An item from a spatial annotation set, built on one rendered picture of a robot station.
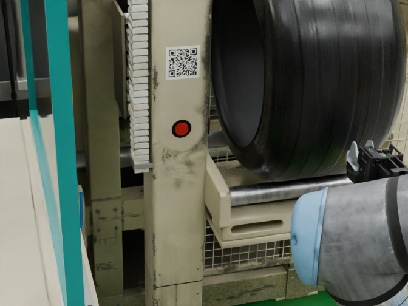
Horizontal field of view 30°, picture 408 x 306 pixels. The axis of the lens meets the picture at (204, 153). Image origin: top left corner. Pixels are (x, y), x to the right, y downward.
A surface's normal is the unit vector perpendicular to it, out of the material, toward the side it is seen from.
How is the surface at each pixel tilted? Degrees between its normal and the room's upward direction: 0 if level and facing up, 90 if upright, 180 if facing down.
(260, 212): 0
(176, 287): 90
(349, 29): 58
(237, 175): 0
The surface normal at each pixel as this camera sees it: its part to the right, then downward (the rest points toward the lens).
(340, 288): -0.48, 0.68
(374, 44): 0.25, 0.04
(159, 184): 0.26, 0.46
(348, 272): -0.23, 0.65
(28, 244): 0.03, -0.88
